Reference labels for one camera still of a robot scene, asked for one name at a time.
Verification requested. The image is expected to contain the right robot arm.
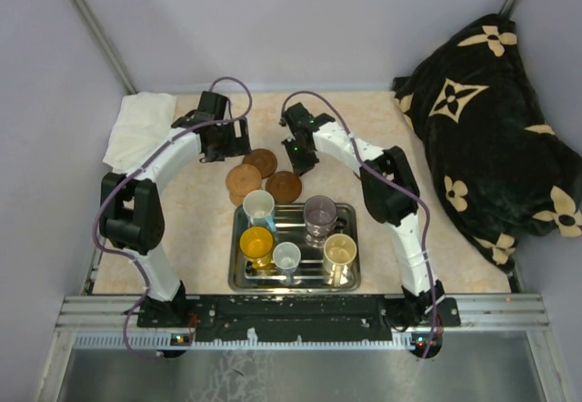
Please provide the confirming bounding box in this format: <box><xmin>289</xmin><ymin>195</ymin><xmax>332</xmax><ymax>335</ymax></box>
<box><xmin>280</xmin><ymin>103</ymin><xmax>445</xmax><ymax>330</ymax></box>

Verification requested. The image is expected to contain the aluminium rail frame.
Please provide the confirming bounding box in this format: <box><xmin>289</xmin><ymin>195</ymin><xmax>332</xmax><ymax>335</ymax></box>
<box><xmin>38</xmin><ymin>294</ymin><xmax>573</xmax><ymax>401</ymax></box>

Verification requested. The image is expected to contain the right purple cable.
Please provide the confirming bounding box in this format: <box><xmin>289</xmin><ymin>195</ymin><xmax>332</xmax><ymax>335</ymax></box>
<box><xmin>280</xmin><ymin>90</ymin><xmax>445</xmax><ymax>360</ymax></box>

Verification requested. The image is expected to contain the wooden coaster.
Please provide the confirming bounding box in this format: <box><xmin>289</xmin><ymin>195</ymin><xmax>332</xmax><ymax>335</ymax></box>
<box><xmin>242</xmin><ymin>148</ymin><xmax>278</xmax><ymax>179</ymax></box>
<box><xmin>266</xmin><ymin>171</ymin><xmax>303</xmax><ymax>204</ymax></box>

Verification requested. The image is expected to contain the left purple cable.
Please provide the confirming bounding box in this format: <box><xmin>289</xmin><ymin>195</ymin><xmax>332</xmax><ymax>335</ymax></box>
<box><xmin>93</xmin><ymin>76</ymin><xmax>253</xmax><ymax>362</ymax></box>

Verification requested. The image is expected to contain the white and blue cup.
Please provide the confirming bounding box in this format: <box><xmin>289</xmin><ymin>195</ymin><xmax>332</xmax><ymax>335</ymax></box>
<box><xmin>242</xmin><ymin>190</ymin><xmax>276</xmax><ymax>233</ymax></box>

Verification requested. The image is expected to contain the white folded cloth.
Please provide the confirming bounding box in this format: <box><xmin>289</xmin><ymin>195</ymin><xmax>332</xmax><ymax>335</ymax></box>
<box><xmin>103</xmin><ymin>92</ymin><xmax>177</xmax><ymax>173</ymax></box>

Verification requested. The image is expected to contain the cream mug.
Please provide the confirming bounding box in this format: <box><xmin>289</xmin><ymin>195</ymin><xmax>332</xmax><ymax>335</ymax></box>
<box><xmin>323</xmin><ymin>234</ymin><xmax>357</xmax><ymax>286</ymax></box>

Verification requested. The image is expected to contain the black floral blanket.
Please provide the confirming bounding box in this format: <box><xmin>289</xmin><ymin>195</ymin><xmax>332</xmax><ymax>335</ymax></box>
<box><xmin>392</xmin><ymin>14</ymin><xmax>581</xmax><ymax>272</ymax></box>

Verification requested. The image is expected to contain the small clear grey cup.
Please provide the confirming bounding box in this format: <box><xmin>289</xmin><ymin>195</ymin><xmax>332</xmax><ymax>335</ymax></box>
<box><xmin>273</xmin><ymin>242</ymin><xmax>301</xmax><ymax>285</ymax></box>

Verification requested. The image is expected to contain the woven coaster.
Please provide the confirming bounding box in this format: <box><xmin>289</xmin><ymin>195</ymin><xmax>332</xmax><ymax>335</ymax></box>
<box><xmin>229</xmin><ymin>192</ymin><xmax>246</xmax><ymax>206</ymax></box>
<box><xmin>226</xmin><ymin>164</ymin><xmax>262</xmax><ymax>196</ymax></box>

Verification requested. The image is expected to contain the steel tray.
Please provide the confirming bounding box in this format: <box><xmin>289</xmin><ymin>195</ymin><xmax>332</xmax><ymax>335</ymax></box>
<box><xmin>228</xmin><ymin>203</ymin><xmax>361</xmax><ymax>294</ymax></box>

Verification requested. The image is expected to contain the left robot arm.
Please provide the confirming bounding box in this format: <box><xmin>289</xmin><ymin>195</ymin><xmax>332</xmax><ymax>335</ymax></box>
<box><xmin>95</xmin><ymin>91</ymin><xmax>250</xmax><ymax>327</ymax></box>

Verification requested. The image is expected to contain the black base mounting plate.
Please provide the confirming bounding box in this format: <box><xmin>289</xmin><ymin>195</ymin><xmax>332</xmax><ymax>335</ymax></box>
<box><xmin>137</xmin><ymin>294</ymin><xmax>460</xmax><ymax>343</ymax></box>

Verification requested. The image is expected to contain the purple cable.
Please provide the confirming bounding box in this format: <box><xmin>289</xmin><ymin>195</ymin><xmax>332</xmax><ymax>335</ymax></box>
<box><xmin>280</xmin><ymin>90</ymin><xmax>445</xmax><ymax>360</ymax></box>
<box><xmin>93</xmin><ymin>76</ymin><xmax>253</xmax><ymax>362</ymax></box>

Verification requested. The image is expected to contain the yellow cup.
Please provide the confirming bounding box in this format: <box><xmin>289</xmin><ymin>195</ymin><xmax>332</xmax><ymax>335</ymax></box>
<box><xmin>239</xmin><ymin>226</ymin><xmax>276</xmax><ymax>269</ymax></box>

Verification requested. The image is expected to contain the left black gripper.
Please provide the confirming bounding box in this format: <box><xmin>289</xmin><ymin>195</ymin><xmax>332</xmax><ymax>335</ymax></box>
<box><xmin>205</xmin><ymin>117</ymin><xmax>252</xmax><ymax>162</ymax></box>

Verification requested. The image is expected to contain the purple glass mug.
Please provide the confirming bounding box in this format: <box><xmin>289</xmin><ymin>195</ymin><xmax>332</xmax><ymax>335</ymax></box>
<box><xmin>303</xmin><ymin>196</ymin><xmax>347</xmax><ymax>238</ymax></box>

